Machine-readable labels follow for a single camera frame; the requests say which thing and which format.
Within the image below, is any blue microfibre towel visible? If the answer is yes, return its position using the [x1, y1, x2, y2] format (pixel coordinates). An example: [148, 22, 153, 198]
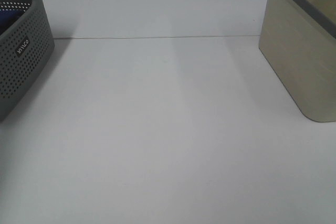
[1, 9, 26, 35]

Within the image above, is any beige plastic storage bin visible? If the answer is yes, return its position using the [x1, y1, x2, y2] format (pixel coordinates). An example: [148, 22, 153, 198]
[259, 0, 335, 122]

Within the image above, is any grey perforated plastic basket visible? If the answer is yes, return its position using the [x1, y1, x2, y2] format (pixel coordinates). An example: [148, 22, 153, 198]
[1, 0, 55, 120]

